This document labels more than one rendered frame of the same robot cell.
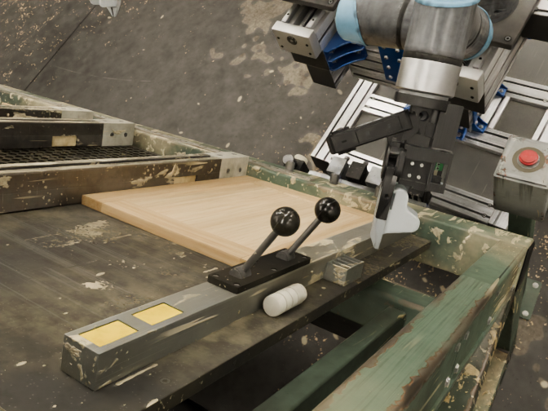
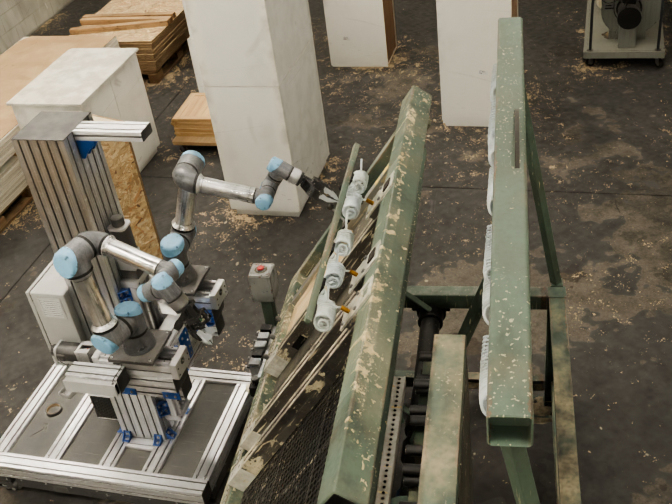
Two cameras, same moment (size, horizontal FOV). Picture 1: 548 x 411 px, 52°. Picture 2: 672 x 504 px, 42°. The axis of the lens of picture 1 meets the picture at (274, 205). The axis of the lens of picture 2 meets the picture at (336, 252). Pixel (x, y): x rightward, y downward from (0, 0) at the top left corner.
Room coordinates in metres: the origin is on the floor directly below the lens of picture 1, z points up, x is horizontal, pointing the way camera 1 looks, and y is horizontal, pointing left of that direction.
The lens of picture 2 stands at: (2.77, 2.36, 3.60)
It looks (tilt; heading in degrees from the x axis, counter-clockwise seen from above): 36 degrees down; 226
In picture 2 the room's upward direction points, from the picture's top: 8 degrees counter-clockwise
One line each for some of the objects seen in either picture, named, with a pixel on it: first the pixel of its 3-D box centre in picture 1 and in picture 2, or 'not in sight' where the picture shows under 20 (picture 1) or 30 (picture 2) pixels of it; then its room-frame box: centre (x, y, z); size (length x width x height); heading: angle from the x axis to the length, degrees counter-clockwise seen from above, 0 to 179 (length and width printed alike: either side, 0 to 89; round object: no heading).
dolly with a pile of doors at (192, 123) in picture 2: not in sight; (209, 122); (-1.43, -3.30, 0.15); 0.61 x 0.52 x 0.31; 26
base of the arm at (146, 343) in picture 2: not in sight; (137, 336); (1.31, -0.50, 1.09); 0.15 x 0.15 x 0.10
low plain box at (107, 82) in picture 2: not in sight; (91, 127); (-0.49, -3.61, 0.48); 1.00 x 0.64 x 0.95; 26
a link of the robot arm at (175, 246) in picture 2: not in sight; (174, 250); (0.86, -0.72, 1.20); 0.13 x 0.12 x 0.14; 32
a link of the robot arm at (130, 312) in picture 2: not in sight; (129, 317); (1.32, -0.50, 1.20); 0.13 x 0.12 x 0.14; 13
